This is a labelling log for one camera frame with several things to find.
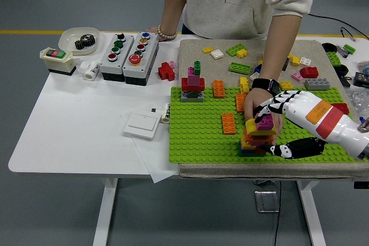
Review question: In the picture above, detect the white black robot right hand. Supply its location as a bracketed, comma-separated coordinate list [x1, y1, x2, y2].
[252, 89, 369, 160]

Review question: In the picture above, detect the person's left hand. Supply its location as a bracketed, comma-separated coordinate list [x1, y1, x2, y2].
[243, 87, 285, 145]

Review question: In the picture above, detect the pink two-by-two brick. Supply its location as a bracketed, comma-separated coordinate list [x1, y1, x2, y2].
[256, 114, 275, 131]

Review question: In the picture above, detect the brick tower with yellow arch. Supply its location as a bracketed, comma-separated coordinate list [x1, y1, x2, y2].
[238, 118, 277, 158]

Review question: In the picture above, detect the red curved brick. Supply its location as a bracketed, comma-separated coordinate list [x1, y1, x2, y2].
[299, 66, 319, 79]
[331, 103, 350, 115]

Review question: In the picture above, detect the orange two-by-four brick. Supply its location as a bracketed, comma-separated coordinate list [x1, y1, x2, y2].
[221, 112, 237, 135]
[235, 92, 247, 113]
[212, 80, 226, 99]

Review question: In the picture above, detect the grey two-by-four brick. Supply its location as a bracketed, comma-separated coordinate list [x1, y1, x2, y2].
[304, 78, 331, 90]

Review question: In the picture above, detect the light green flat brick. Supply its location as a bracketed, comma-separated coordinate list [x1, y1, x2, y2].
[229, 62, 251, 74]

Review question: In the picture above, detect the red brick cluster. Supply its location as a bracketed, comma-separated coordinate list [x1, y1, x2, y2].
[157, 62, 176, 82]

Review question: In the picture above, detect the brick tower with grey base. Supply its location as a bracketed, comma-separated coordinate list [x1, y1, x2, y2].
[180, 59, 206, 103]

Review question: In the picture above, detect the green studded baseplate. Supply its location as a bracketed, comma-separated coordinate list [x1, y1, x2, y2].
[168, 86, 369, 165]

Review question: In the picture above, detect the black smartwatch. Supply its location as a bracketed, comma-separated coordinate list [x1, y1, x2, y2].
[251, 78, 281, 96]

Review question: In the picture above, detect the grey emergency-stop control box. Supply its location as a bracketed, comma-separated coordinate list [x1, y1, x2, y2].
[122, 31, 160, 86]

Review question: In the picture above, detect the grey-brown mat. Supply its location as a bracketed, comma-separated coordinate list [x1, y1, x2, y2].
[176, 39, 369, 180]

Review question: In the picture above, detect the clear plastic bag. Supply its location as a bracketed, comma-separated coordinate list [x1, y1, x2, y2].
[345, 87, 369, 114]

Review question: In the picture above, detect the grey four-button control box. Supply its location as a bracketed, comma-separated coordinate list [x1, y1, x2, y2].
[100, 32, 135, 82]

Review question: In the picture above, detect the black button pad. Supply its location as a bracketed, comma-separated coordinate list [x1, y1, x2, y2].
[353, 71, 369, 88]

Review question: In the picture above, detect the black metal gear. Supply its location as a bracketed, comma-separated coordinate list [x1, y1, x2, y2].
[74, 39, 93, 51]
[80, 33, 97, 46]

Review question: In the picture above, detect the small grey device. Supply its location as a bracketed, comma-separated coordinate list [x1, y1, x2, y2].
[336, 44, 349, 58]

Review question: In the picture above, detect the white pipe tee fitting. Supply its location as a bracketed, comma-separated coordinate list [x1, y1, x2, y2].
[77, 60, 101, 81]

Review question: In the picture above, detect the person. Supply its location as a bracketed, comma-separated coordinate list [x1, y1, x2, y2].
[166, 0, 318, 40]

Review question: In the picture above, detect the white plastic bowl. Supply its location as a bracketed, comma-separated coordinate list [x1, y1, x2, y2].
[58, 27, 100, 56]

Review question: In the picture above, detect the white printed cylinder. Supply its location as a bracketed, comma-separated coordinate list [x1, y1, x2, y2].
[160, 102, 171, 124]

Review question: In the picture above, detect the silver floor socket box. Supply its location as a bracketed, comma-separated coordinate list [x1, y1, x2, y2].
[254, 190, 280, 214]

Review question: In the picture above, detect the white table leg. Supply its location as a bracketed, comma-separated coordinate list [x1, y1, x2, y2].
[296, 180, 328, 246]
[92, 177, 119, 246]

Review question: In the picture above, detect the white bead bracelet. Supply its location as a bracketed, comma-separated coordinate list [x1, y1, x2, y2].
[157, 24, 179, 40]

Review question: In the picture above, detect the black hanging cable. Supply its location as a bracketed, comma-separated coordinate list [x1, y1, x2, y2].
[273, 180, 283, 246]

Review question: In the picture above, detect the long black floor cable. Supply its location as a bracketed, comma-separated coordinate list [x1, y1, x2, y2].
[307, 12, 369, 40]

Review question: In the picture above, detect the white wall switch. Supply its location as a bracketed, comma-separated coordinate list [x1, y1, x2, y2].
[123, 112, 161, 140]

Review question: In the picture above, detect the cream red-green switch box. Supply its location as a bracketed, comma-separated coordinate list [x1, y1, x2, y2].
[39, 47, 77, 76]

